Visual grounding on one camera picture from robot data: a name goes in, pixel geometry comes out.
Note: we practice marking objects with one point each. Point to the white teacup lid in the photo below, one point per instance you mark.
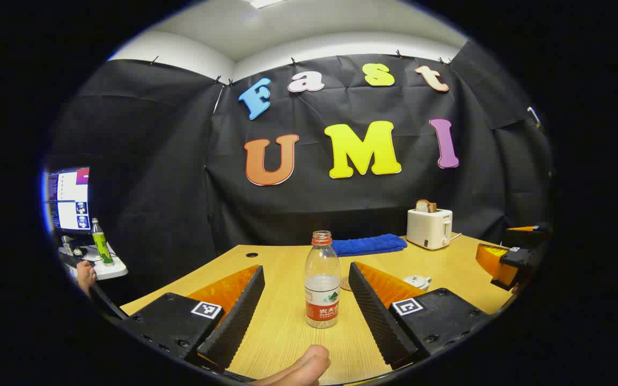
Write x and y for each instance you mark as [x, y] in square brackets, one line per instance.
[417, 278]

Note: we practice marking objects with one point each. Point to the ceiling light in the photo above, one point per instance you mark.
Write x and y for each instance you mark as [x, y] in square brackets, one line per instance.
[266, 3]

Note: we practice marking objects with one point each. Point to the green drink bottle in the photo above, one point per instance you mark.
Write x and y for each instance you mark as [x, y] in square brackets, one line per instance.
[102, 246]

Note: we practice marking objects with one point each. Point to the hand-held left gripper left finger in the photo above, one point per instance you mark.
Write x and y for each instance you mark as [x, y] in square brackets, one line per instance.
[239, 316]

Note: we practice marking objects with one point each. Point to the folded blue towel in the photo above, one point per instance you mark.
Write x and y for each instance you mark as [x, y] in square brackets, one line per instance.
[368, 245]

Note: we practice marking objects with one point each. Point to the round wooden coaster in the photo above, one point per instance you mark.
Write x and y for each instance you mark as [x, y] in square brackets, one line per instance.
[345, 283]

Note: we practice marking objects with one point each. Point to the computer monitor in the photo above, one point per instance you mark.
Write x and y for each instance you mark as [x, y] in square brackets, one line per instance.
[70, 201]

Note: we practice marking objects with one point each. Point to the white side table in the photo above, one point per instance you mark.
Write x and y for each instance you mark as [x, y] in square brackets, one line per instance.
[110, 269]

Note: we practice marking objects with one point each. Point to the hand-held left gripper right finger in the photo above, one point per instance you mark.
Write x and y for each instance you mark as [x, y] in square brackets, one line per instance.
[373, 316]

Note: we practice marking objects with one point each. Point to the white toaster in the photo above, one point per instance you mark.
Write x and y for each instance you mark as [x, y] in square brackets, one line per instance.
[427, 230]

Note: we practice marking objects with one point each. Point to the bread slice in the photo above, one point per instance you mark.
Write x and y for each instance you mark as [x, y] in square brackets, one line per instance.
[424, 206]

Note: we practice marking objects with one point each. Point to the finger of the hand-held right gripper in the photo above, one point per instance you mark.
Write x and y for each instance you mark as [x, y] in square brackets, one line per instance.
[529, 238]
[513, 262]

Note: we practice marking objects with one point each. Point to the clear plastic water bottle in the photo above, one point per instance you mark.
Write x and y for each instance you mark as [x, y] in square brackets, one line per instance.
[322, 300]

